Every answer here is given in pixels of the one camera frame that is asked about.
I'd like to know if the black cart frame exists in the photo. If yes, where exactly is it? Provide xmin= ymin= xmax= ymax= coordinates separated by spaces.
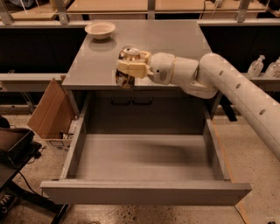
xmin=0 ymin=141 xmax=70 ymax=224

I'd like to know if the white ceramic bowl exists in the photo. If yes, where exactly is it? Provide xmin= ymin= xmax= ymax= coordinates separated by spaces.
xmin=85 ymin=22 xmax=116 ymax=40

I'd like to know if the open grey top drawer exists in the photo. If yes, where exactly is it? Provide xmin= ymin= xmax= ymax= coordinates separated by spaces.
xmin=41 ymin=93 xmax=251 ymax=206

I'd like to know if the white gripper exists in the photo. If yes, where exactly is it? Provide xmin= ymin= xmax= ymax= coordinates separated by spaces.
xmin=116 ymin=51 xmax=175 ymax=85

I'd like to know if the orange soda can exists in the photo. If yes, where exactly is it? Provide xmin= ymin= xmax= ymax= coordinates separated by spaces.
xmin=115 ymin=46 xmax=140 ymax=89

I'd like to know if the grey metal cabinet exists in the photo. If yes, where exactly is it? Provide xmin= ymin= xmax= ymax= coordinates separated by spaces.
xmin=63 ymin=20 xmax=210 ymax=135

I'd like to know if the brown cardboard box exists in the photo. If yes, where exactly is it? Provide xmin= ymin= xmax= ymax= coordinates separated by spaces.
xmin=27 ymin=79 xmax=77 ymax=161

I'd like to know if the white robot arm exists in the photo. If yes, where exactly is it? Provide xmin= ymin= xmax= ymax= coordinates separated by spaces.
xmin=116 ymin=52 xmax=280 ymax=160

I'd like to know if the black tray on cart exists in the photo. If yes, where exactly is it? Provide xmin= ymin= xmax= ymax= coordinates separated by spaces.
xmin=0 ymin=128 xmax=34 ymax=164

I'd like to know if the clear sanitizer bottle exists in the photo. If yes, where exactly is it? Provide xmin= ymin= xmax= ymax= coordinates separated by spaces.
xmin=248 ymin=55 xmax=265 ymax=77
xmin=265 ymin=57 xmax=280 ymax=78

